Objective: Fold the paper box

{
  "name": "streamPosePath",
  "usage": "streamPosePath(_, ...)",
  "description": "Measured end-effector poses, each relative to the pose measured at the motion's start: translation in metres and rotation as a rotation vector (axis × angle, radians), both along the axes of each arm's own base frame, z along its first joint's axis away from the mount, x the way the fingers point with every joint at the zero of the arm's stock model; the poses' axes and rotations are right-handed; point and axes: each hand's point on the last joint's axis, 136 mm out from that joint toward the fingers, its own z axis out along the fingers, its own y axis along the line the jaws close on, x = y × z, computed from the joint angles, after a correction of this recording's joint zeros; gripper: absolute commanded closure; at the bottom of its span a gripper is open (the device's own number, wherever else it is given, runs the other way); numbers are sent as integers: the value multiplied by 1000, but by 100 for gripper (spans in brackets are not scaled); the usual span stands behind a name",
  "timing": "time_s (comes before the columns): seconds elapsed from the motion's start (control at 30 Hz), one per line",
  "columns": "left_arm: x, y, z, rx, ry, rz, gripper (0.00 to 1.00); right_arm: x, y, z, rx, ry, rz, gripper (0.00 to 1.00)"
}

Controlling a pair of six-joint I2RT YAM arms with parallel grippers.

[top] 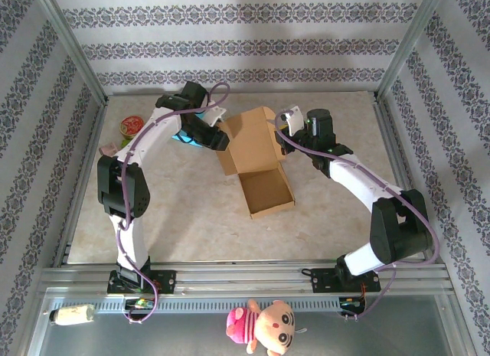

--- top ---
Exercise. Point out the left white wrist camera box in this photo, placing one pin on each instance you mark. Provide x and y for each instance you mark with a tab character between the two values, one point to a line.
214	115

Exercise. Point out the red round tin can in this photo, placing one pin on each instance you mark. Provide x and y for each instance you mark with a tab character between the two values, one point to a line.
132	125

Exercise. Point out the aluminium frame post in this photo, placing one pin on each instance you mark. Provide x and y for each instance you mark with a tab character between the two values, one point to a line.
72	46
407	46

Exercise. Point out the small green wrapped candy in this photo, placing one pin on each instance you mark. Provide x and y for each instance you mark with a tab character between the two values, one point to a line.
126	143

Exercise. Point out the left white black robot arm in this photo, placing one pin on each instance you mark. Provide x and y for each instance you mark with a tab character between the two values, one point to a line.
122	191

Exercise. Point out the grey metal sheet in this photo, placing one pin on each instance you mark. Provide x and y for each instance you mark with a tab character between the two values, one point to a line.
172	337

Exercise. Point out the left aluminium side rail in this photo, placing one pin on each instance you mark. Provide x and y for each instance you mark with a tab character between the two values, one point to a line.
90	149

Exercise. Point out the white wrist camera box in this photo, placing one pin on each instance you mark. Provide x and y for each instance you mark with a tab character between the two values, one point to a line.
294	120
214	115

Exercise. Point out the small circuit board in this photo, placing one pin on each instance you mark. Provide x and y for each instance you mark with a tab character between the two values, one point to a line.
351	304
141	304

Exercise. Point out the aluminium mounting rail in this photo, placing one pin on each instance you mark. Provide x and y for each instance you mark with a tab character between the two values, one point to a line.
245	277

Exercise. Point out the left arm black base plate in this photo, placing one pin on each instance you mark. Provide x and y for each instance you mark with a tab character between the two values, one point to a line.
164	281

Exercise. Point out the brown cardboard box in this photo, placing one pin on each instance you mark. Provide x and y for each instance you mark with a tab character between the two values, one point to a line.
252	149

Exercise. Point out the pink plush doll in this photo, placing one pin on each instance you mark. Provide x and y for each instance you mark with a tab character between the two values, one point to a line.
264	325

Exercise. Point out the left small circuit board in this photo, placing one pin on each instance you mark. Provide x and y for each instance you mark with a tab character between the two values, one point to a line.
141	304

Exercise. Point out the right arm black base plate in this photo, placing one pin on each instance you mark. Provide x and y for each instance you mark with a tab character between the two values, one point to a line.
323	281

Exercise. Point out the right aluminium frame post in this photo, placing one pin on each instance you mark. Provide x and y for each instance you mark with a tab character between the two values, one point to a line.
407	46

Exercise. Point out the right aluminium side rail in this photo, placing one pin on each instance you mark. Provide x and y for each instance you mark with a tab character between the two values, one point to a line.
399	157

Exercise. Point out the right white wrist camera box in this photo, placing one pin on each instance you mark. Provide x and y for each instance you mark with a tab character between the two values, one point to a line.
294	120

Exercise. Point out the beige cork-coloured bottle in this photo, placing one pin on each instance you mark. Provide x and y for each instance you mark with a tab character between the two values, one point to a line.
70	314

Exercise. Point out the right small circuit board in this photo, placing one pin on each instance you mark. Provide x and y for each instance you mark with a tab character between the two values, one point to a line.
351	304

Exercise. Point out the white and blue paper box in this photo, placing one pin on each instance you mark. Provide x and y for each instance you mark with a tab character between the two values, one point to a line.
183	137

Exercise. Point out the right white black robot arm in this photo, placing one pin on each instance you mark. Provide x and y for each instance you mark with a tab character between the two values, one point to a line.
398	233

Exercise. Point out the left aluminium frame post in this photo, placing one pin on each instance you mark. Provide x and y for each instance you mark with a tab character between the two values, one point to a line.
72	46

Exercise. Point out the aluminium side rail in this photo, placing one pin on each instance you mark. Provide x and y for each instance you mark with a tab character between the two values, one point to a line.
90	149
399	157

